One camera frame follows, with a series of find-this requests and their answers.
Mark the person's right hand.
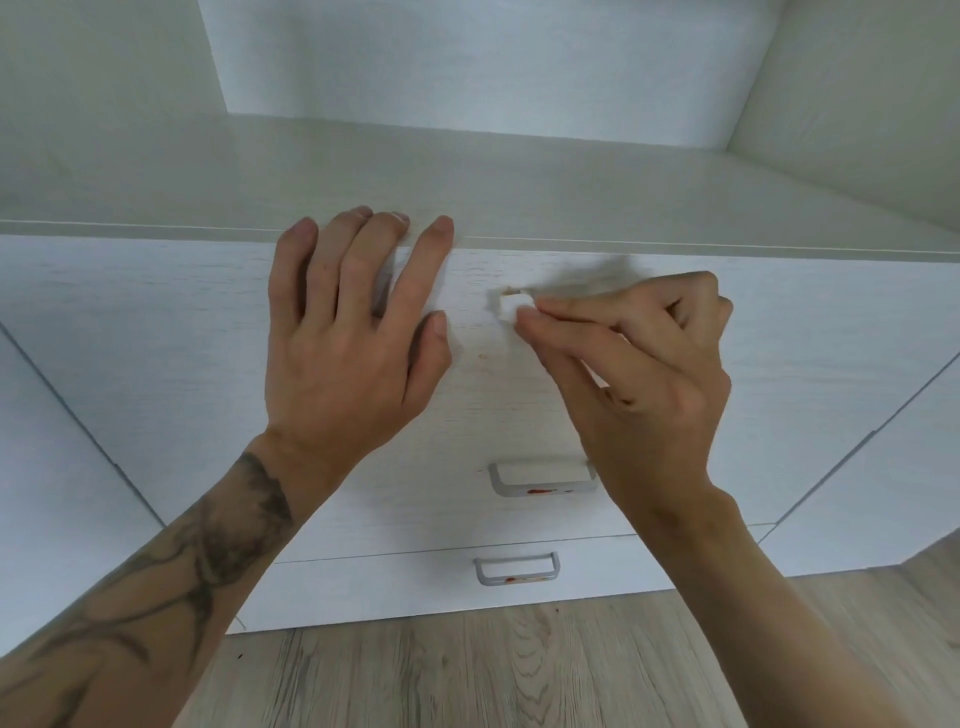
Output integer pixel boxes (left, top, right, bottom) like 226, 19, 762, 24
513, 271, 740, 541

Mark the person's left hand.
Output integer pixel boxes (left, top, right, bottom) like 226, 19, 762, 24
247, 206, 457, 526

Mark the grey drawer handle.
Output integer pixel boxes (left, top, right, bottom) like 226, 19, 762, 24
473, 552, 561, 588
488, 458, 599, 498

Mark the white stained wipe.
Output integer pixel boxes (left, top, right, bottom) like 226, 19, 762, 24
488, 287, 538, 328

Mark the white wooden cabinet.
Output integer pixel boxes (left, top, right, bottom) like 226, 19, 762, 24
0, 0, 960, 654

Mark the person's right forearm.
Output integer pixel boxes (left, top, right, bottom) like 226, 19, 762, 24
637, 487, 924, 728

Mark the white cabinet door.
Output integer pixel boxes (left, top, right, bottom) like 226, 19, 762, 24
0, 322, 166, 654
757, 352, 960, 580

